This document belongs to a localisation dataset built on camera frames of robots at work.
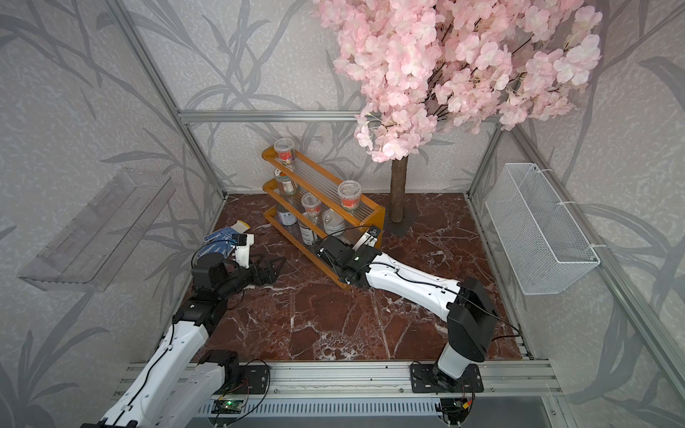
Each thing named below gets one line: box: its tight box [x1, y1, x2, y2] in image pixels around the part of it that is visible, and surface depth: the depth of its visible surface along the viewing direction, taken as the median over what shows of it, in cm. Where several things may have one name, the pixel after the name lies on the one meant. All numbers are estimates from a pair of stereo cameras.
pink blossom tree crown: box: [313, 0, 604, 163], surface depth 48 cm
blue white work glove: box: [194, 219, 251, 264], surface depth 107 cm
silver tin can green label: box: [321, 207, 346, 238], surface depth 86 cm
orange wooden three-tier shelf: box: [262, 146, 386, 290], surface depth 93 cm
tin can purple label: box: [277, 211, 298, 227], surface depth 107 cm
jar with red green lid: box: [273, 168, 298, 198], surface depth 98 cm
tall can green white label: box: [298, 220, 317, 247], surface depth 98 cm
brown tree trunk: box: [389, 156, 409, 224], surface depth 98 cm
